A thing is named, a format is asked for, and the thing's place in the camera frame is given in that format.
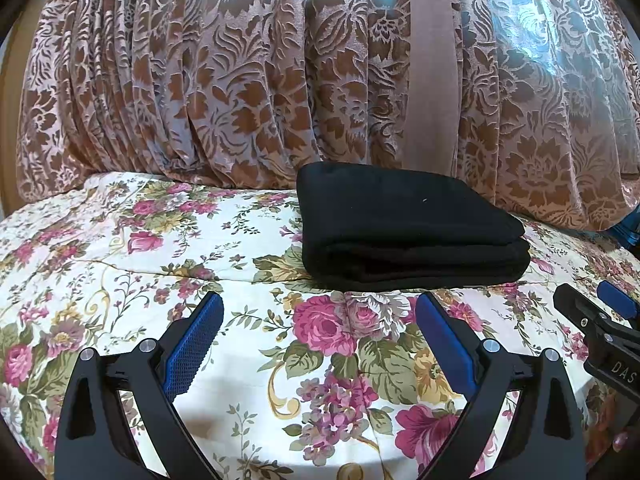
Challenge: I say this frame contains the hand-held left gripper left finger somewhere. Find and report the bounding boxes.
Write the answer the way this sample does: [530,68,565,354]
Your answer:
[54,291,225,480]

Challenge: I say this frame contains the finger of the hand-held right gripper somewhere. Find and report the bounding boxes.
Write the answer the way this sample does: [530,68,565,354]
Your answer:
[552,283,612,347]
[597,281,640,334]

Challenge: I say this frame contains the blue cloth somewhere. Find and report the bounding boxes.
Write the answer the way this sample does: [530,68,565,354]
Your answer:
[607,205,640,252]

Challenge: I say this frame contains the brown patterned curtain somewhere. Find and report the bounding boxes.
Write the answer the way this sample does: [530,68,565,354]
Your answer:
[15,0,640,233]

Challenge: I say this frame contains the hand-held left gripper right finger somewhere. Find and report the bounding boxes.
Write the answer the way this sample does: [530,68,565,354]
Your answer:
[415,291,587,480]

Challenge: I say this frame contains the floral bed sheet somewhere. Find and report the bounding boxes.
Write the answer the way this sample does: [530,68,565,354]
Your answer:
[0,170,640,480]

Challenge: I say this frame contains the black pants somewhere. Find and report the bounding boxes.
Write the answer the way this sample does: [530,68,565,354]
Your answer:
[296,161,532,293]

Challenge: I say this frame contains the person's right hand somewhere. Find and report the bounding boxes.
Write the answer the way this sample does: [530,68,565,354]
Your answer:
[611,430,638,458]

